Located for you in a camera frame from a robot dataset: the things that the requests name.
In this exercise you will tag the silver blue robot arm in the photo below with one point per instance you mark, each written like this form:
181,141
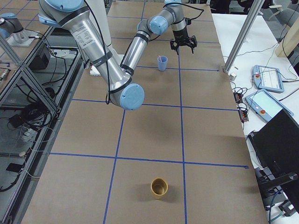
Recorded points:
74,16

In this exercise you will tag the second robot arm in background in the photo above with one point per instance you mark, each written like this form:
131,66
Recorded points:
12,30

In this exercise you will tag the small metal cylinder weight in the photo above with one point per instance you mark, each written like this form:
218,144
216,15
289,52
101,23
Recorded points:
232,76

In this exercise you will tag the light blue plastic cup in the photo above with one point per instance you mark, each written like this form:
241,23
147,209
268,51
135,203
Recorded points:
162,65

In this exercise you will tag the blue teach pendant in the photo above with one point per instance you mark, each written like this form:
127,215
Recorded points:
268,78
265,104

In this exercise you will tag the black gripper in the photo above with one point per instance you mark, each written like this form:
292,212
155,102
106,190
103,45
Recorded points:
181,36

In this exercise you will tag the aluminium frame post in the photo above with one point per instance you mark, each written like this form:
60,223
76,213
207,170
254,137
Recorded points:
252,14

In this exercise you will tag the far blue teach pendant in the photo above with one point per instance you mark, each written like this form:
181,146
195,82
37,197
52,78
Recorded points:
268,78

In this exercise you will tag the near blue teach pendant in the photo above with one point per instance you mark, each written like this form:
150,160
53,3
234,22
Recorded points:
265,104

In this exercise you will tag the tan wooden cup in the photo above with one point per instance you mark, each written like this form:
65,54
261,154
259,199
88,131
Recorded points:
159,187

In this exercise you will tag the black monitor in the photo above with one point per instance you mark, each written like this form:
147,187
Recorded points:
277,147

